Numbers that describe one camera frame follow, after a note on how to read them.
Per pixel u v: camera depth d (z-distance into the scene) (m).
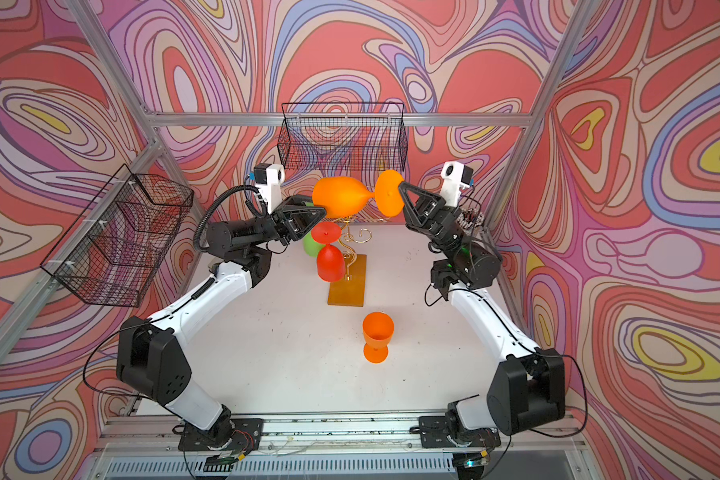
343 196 0.54
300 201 0.57
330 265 0.81
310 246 0.85
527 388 0.41
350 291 0.98
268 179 0.51
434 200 0.50
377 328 0.78
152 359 0.44
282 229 0.54
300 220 0.55
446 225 0.48
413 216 0.49
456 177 0.51
